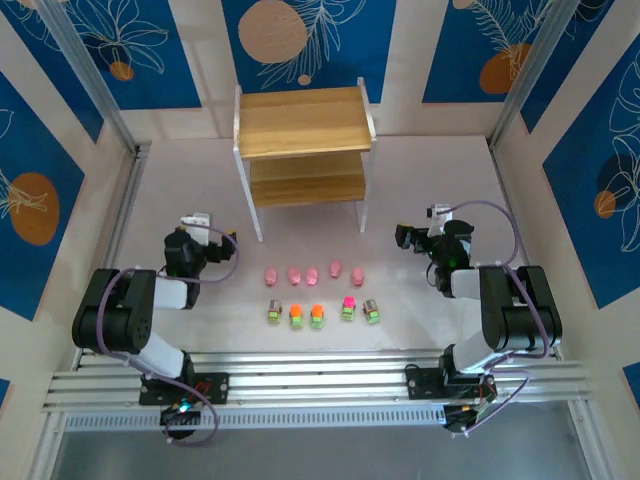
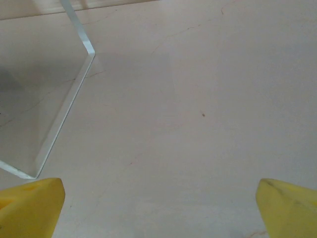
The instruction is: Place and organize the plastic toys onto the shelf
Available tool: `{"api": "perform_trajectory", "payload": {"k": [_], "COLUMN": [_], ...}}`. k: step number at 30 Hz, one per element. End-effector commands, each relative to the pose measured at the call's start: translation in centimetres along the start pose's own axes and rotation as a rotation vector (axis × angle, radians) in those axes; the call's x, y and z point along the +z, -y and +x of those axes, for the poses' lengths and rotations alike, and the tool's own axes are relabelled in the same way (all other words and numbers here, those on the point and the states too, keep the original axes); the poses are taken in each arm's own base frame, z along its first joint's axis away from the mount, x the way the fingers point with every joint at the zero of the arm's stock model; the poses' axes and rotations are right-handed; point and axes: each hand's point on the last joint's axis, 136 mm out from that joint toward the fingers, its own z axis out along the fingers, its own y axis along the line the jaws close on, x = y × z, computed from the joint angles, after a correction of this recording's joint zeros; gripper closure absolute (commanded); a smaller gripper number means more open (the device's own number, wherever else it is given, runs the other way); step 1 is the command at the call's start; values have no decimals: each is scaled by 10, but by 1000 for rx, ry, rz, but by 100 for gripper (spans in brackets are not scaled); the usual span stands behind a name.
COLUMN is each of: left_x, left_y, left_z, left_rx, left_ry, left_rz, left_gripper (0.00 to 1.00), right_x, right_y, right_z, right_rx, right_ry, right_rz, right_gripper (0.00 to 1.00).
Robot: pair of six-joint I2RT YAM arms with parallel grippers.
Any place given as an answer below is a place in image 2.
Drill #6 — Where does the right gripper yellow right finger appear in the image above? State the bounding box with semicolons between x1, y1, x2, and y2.
256;178;317;238

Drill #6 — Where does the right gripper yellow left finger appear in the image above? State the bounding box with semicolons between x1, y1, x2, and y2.
0;177;66;238

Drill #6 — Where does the wooden shelf with white frame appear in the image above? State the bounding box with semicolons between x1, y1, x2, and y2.
0;0;96;179

